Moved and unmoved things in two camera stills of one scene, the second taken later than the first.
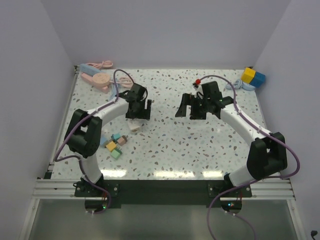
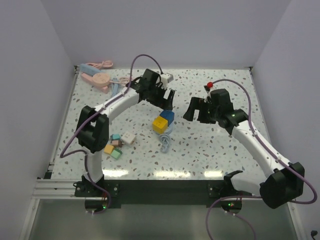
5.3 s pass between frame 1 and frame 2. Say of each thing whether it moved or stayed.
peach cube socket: stayed
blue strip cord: stayed
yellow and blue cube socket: moved
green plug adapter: stayed
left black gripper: moved
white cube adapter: moved
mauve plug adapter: moved
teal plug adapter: stayed
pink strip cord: stayed
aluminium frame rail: stayed
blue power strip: stayed
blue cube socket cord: moved
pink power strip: stayed
